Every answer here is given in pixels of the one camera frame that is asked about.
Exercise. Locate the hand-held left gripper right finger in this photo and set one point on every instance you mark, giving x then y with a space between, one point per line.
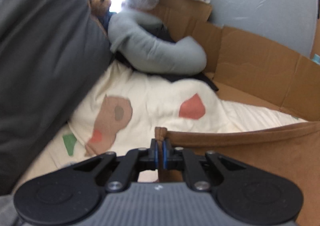
165 153

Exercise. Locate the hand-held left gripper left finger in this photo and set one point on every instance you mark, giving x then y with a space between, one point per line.
155 152

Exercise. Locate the brown t-shirt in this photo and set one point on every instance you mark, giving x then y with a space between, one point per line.
275 153

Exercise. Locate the cream printed blanket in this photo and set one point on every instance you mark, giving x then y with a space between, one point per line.
155 101

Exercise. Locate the grey neck pillow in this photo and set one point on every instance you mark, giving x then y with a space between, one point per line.
150 50

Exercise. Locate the folded cardboard sheet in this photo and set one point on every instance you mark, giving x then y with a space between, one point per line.
250 65

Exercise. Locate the dark grey pillow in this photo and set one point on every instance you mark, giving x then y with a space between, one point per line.
42 53

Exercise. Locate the teddy bear toy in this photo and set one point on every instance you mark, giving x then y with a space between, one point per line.
101 0

